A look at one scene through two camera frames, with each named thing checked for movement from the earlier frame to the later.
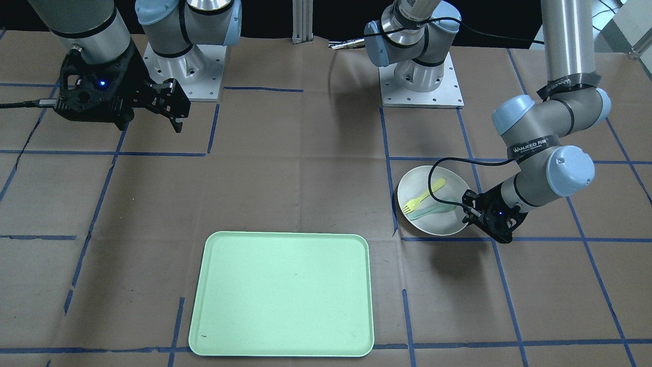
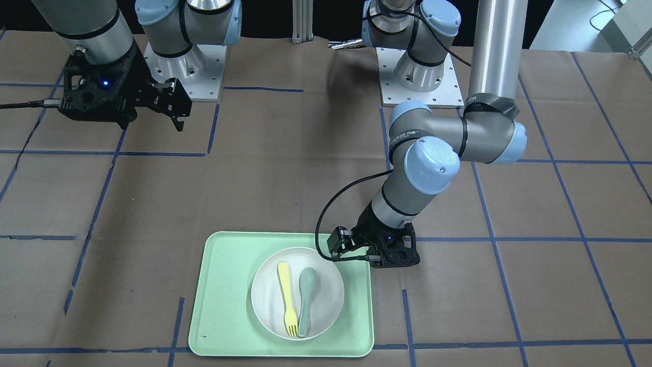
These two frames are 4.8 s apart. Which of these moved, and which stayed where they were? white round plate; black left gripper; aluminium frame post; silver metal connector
Moved: black left gripper; white round plate
Stayed: aluminium frame post; silver metal connector
